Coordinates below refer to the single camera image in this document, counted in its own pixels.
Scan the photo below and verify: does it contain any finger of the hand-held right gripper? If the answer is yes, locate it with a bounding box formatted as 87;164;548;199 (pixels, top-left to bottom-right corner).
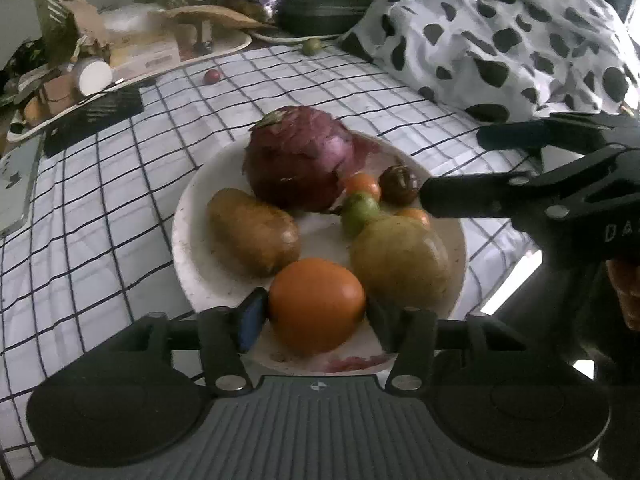
420;170;568;221
476;114;640;155

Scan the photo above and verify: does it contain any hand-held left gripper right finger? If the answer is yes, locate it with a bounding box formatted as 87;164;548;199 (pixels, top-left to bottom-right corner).
366;296;532;395

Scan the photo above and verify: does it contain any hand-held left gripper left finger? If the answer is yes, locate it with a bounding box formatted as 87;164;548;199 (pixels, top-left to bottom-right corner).
105;287;269;395

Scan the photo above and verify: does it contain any small orange tomato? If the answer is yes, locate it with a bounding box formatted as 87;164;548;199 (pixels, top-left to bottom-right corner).
396;207;432;229
344;172;382;201

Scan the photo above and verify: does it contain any large orange tomato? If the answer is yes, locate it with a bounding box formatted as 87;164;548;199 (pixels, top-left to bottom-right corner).
267;258;367;357

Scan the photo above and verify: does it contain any dark brown tomato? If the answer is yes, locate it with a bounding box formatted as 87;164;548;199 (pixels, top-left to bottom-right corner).
378;164;420;206

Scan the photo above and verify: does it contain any brown potato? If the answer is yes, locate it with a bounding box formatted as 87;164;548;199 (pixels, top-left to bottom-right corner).
206;188;302;277

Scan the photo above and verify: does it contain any white round plate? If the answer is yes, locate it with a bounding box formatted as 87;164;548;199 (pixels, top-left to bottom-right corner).
171;129;469;377

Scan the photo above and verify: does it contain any purple cabbage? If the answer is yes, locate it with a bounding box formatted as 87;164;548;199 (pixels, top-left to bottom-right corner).
243;105;386;214

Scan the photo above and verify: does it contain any person's right hand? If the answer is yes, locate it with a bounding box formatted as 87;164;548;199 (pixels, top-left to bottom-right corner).
606;259;640;332

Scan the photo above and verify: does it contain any black spotted white cloth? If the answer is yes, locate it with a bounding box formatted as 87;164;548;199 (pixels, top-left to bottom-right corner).
339;0;640;124

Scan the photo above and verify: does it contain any checkered tablecloth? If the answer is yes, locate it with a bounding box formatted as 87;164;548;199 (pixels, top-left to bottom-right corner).
0;41;597;467

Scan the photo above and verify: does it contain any black zip case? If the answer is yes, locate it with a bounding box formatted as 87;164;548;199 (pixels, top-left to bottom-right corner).
276;0;377;37

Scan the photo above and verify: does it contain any white plate under case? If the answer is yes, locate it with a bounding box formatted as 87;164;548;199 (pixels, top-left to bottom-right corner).
249;28;342;44

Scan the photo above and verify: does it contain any black power bank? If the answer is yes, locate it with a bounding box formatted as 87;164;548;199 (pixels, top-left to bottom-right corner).
42;85;145;159

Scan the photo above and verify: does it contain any white tray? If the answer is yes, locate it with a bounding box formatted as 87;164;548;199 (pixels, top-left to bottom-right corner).
7;29;253;144

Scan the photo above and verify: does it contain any light blue phone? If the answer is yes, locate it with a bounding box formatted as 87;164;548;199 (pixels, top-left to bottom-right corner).
0;134;44;239

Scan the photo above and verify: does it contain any black clip tool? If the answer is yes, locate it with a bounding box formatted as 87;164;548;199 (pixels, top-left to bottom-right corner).
192;19;214;54

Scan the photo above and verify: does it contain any yellow white medicine box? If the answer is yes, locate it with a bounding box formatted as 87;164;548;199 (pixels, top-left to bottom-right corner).
107;34;181;69

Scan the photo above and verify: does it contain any white plastic bottle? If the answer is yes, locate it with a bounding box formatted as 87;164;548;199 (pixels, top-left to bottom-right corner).
72;56;114;97

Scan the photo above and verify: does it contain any brown leather pouch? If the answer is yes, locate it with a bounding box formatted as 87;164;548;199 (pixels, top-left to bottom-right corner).
39;75;82;114

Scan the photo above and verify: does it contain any tan oblong object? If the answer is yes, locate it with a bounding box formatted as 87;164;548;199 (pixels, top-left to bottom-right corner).
22;97;47;124

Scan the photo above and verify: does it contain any brown paper envelope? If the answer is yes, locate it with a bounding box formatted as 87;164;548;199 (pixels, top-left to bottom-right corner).
164;4;277;30

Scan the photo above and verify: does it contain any clear plastic bag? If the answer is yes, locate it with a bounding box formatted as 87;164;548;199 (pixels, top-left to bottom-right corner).
102;5;169;37

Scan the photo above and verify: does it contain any burlap drawstring bag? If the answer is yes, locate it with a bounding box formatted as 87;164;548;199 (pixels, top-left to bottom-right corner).
59;0;109;49

